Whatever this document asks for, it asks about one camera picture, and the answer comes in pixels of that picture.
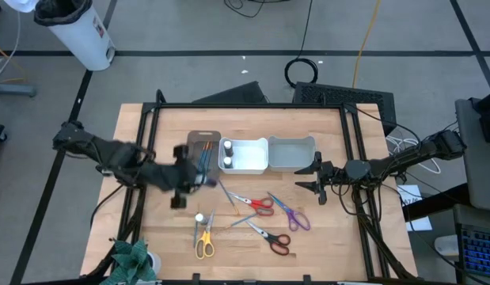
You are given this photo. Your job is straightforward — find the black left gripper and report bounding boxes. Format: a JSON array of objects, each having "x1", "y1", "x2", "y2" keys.
[{"x1": 149, "y1": 144, "x2": 218, "y2": 210}]

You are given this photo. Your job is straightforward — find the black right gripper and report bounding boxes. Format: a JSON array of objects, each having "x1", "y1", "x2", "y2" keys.
[{"x1": 294, "y1": 151, "x2": 347, "y2": 205}]

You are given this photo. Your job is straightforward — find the blue paint bottle white cap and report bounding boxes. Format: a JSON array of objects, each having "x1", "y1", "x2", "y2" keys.
[{"x1": 195, "y1": 176, "x2": 220, "y2": 188}]

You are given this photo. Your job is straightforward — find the purple handled scissors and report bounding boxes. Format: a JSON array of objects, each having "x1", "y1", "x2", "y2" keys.
[{"x1": 267, "y1": 192, "x2": 311, "y2": 233}]

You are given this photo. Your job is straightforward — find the yellow handled scissors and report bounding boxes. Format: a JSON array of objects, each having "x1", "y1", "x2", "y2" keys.
[{"x1": 195, "y1": 209, "x2": 216, "y2": 260}]

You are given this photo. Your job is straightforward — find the red handled scissors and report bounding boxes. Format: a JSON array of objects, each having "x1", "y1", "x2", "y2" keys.
[{"x1": 227, "y1": 192, "x2": 275, "y2": 217}]

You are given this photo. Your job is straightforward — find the grey plastic bin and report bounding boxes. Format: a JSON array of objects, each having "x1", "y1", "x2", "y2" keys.
[{"x1": 267, "y1": 135, "x2": 317, "y2": 173}]

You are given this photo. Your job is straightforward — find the smoky translucent plastic bin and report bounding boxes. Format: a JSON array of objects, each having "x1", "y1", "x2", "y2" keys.
[{"x1": 184, "y1": 129, "x2": 222, "y2": 183}]

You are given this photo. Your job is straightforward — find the white plastic bin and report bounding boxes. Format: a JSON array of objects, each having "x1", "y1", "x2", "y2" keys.
[{"x1": 218, "y1": 136, "x2": 269, "y2": 176}]

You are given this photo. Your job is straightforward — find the black and red scissors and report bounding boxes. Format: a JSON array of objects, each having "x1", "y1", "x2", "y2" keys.
[{"x1": 246, "y1": 220, "x2": 292, "y2": 257}]

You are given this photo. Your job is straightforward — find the black mesh computer case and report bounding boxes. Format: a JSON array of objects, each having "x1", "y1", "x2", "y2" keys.
[{"x1": 292, "y1": 82, "x2": 398, "y2": 136}]

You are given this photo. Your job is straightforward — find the black flat panel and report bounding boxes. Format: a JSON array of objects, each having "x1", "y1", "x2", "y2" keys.
[{"x1": 192, "y1": 81, "x2": 269, "y2": 105}]

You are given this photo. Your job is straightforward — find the white plant pot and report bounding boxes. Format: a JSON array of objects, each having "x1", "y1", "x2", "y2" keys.
[{"x1": 146, "y1": 251, "x2": 163, "y2": 277}]

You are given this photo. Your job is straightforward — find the white paper sheet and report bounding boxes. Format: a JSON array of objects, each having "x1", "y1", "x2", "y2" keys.
[{"x1": 397, "y1": 184, "x2": 434, "y2": 233}]

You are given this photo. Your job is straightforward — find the green potted plant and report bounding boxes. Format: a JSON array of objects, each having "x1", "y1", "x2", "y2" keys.
[{"x1": 98, "y1": 236, "x2": 158, "y2": 285}]

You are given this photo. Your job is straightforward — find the grey desk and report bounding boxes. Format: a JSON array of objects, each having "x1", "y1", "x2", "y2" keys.
[{"x1": 454, "y1": 97, "x2": 490, "y2": 213}]

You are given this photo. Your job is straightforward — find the white trash can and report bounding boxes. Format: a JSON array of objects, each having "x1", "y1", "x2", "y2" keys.
[{"x1": 46, "y1": 6, "x2": 117, "y2": 71}]

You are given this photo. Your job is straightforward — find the backlit keyboard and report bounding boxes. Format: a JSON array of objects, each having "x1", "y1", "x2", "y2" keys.
[{"x1": 457, "y1": 222, "x2": 490, "y2": 279}]

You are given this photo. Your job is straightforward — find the grey metal floor base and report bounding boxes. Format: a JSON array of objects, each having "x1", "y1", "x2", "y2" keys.
[{"x1": 0, "y1": 80, "x2": 37, "y2": 98}]

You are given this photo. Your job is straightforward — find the black trash bag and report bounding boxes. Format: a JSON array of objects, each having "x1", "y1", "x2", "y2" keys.
[{"x1": 33, "y1": 0, "x2": 93, "y2": 28}]

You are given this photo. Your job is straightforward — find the white trash can lid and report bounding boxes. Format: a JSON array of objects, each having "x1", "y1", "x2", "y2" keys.
[{"x1": 2, "y1": 0, "x2": 40, "y2": 13}]

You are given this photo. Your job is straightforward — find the black aluminium table frame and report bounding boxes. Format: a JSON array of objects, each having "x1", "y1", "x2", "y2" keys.
[{"x1": 80, "y1": 89, "x2": 418, "y2": 285}]

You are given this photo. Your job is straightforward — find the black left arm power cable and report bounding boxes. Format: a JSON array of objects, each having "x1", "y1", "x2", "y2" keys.
[{"x1": 89, "y1": 184, "x2": 126, "y2": 229}]

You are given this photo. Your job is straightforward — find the white cable bundle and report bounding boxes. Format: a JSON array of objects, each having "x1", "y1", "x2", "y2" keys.
[{"x1": 385, "y1": 134, "x2": 443, "y2": 175}]

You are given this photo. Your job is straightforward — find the black coiled cable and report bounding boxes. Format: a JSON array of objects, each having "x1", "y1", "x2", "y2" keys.
[{"x1": 283, "y1": 0, "x2": 320, "y2": 89}]

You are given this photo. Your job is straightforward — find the yellow cable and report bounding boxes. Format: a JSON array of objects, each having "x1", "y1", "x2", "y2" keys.
[{"x1": 351, "y1": 0, "x2": 383, "y2": 89}]

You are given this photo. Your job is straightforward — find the black floor cable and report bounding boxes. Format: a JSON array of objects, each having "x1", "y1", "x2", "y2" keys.
[{"x1": 222, "y1": 0, "x2": 293, "y2": 19}]

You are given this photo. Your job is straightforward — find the white floor cable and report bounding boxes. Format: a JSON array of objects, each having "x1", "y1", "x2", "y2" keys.
[{"x1": 0, "y1": 10, "x2": 23, "y2": 84}]

